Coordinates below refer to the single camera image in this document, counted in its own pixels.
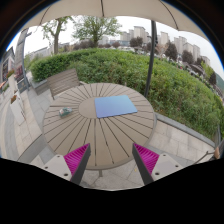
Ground round-crowned leafy tree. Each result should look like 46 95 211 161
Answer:
72 14 122 48

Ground beige patio umbrella canopy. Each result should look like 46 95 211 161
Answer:
21 0 210 42

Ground grey slatted outdoor chair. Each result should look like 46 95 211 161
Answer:
46 68 85 100

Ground tall grey sign pillar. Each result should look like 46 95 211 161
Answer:
14 27 33 91

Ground transparent green computer mouse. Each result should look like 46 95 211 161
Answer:
58 106 74 118

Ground blue rectangular mouse pad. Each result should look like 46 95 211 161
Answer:
94 94 139 119

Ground dark curved umbrella pole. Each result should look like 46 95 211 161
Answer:
143 20 159 99

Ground green trimmed hedge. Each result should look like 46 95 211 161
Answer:
30 47 224 141

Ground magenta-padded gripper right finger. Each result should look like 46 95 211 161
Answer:
131 143 184 186

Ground thin-crowned tree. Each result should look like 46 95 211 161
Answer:
41 16 73 56

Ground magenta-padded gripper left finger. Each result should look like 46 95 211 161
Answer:
42 143 92 186

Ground distant apartment buildings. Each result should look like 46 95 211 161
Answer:
119 25 212 65

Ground white planter box with flowers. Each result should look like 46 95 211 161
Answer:
8 94 26 126

